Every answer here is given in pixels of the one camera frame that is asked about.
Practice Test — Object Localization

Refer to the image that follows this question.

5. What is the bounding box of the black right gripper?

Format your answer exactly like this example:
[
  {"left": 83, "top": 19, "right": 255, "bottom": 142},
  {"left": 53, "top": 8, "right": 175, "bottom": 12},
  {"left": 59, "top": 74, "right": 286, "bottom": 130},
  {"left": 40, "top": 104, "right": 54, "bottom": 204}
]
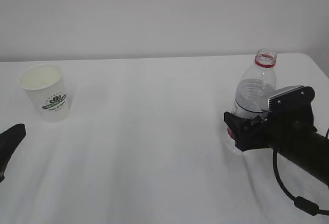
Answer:
[{"left": 224, "top": 86, "right": 318, "bottom": 155}]

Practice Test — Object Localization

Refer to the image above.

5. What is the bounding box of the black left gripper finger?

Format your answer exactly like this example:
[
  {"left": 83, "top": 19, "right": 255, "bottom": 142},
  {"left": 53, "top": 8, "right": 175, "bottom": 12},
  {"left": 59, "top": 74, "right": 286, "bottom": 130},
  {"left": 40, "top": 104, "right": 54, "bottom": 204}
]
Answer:
[{"left": 0, "top": 123, "right": 26, "bottom": 182}]

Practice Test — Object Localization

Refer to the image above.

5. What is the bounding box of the clear water bottle red label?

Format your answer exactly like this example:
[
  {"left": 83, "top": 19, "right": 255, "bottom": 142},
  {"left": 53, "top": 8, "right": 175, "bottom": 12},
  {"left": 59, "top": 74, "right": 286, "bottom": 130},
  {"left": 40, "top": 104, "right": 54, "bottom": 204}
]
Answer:
[{"left": 225, "top": 48, "right": 278, "bottom": 153}]

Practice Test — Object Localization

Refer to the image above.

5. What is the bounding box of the white paper cup green logo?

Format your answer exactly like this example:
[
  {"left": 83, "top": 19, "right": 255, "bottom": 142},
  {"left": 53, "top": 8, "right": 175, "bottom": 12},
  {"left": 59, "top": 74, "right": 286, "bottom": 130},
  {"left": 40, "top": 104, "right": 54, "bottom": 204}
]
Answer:
[{"left": 19, "top": 64, "right": 69, "bottom": 123}]

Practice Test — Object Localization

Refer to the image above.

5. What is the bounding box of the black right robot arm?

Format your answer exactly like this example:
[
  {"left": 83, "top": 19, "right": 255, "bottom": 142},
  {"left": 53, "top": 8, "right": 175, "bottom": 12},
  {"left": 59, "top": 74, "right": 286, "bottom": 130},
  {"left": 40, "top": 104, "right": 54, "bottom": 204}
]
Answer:
[{"left": 224, "top": 85, "right": 328, "bottom": 184}]

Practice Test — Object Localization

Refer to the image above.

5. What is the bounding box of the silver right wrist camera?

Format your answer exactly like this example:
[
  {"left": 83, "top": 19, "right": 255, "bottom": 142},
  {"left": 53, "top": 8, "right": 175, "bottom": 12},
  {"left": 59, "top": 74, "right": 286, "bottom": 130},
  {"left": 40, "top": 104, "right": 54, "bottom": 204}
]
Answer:
[{"left": 261, "top": 85, "right": 304, "bottom": 113}]

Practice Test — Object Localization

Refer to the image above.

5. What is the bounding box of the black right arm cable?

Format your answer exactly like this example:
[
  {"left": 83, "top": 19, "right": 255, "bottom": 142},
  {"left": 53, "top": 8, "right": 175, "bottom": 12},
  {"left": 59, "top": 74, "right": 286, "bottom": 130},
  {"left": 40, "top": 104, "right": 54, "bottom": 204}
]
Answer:
[{"left": 272, "top": 128, "right": 329, "bottom": 216}]

